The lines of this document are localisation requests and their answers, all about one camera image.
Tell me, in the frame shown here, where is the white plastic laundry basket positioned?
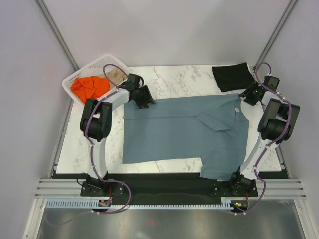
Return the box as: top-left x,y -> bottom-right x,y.
62,54 -> 130,106

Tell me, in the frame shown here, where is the left aluminium frame post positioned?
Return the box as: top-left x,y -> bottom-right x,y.
34,0 -> 79,71

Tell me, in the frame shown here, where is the white slotted cable duct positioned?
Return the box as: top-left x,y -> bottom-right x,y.
45,199 -> 243,210

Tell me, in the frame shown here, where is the right aluminium frame post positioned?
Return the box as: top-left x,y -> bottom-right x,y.
252,0 -> 299,69

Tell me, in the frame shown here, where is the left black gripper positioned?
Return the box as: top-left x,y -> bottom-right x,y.
132,85 -> 155,110

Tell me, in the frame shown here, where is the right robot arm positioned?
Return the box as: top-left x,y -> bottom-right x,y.
228,75 -> 300,196

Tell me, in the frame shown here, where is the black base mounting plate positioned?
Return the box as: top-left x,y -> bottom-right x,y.
80,173 -> 258,205

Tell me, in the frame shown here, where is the blue t shirt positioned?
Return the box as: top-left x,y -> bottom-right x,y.
123,94 -> 249,180

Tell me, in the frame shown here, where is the aluminium frame post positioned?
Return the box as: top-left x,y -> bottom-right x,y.
252,0 -> 299,69
34,0 -> 79,71

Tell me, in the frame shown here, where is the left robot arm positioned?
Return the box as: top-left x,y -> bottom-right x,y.
80,73 -> 155,196

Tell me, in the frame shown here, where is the orange t shirt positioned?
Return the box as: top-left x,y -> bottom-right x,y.
70,76 -> 110,103

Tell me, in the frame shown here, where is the beige t shirt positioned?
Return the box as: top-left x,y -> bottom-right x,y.
96,68 -> 127,90

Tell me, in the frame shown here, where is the folded black t shirt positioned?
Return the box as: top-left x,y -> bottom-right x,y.
212,62 -> 255,92

